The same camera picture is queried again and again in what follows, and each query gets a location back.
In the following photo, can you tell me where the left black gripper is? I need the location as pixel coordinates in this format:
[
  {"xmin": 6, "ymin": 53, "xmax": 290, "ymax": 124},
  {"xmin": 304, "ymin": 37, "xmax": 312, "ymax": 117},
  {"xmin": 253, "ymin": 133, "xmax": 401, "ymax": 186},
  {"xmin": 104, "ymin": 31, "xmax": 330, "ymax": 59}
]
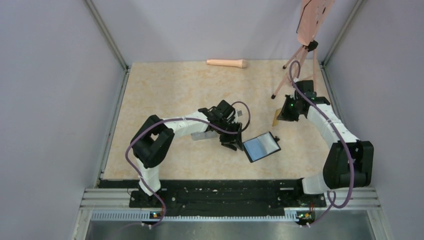
[{"xmin": 216, "ymin": 119, "xmax": 244, "ymax": 151}]

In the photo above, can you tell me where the single gold credit card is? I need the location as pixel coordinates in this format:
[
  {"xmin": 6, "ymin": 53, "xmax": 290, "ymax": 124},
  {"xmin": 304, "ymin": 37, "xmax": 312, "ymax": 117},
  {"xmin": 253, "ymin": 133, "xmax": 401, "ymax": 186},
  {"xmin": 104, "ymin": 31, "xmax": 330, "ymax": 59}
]
[{"xmin": 272, "ymin": 109, "xmax": 281, "ymax": 127}]

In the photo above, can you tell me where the black card holder wallet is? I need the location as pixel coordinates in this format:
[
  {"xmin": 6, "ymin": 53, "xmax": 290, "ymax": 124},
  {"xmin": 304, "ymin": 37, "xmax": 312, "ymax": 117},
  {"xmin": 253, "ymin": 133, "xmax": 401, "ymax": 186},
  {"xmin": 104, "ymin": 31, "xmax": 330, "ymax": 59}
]
[{"xmin": 242, "ymin": 131, "xmax": 281, "ymax": 163}]

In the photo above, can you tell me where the clear plastic card box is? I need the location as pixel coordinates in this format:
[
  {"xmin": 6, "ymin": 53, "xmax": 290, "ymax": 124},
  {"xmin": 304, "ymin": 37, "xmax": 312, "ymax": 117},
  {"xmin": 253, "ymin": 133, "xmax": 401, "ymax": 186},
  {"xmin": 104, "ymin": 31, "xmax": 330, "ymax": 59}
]
[{"xmin": 190, "ymin": 130, "xmax": 219, "ymax": 141}]

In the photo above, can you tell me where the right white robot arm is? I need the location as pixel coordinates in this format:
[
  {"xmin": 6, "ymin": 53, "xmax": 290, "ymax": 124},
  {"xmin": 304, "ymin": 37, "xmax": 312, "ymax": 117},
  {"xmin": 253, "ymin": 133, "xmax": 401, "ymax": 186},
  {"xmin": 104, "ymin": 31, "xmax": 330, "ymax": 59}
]
[{"xmin": 276, "ymin": 79, "xmax": 374, "ymax": 206}]

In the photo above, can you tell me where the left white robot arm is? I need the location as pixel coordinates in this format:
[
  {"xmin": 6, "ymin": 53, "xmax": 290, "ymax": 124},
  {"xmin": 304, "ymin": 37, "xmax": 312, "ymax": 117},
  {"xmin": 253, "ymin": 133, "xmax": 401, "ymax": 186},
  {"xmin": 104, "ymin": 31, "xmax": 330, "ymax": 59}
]
[{"xmin": 125, "ymin": 100, "xmax": 248, "ymax": 207}]

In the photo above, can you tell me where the pink microphone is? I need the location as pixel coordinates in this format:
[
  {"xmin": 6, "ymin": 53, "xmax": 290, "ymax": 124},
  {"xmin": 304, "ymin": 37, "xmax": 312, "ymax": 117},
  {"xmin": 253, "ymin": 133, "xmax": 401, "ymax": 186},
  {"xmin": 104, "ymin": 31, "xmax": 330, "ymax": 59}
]
[{"xmin": 206, "ymin": 59, "xmax": 248, "ymax": 69}]

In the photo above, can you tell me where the pink tripod stand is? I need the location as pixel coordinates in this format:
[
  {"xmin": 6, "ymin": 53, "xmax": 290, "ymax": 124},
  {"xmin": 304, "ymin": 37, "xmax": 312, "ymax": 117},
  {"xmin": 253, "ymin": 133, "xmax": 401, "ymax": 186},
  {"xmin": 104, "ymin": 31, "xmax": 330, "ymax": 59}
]
[{"xmin": 271, "ymin": 40, "xmax": 318, "ymax": 99}]

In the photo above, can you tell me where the pink board on tripod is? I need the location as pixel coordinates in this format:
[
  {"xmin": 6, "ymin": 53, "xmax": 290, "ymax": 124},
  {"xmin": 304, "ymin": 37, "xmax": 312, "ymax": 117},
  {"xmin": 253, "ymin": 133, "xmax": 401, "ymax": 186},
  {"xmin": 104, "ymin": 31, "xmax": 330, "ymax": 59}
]
[{"xmin": 296, "ymin": 0, "xmax": 335, "ymax": 46}]

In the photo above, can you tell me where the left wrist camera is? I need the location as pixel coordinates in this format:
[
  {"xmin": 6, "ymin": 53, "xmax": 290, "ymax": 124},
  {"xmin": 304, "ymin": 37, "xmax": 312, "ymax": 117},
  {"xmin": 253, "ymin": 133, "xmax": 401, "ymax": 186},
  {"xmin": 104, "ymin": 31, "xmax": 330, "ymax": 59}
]
[{"xmin": 228, "ymin": 108, "xmax": 243, "ymax": 122}]

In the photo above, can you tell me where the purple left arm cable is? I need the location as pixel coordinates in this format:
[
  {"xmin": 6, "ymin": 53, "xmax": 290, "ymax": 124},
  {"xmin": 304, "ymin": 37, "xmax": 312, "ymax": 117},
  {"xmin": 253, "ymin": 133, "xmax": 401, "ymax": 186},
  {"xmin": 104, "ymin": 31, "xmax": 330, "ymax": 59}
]
[{"xmin": 124, "ymin": 100, "xmax": 252, "ymax": 229}]

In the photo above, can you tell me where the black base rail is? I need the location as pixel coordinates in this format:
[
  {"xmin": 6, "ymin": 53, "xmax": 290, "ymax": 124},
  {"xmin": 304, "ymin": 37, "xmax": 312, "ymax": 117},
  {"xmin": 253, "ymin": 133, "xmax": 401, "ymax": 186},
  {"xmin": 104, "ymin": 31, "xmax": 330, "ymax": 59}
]
[{"xmin": 97, "ymin": 179, "xmax": 327, "ymax": 218}]

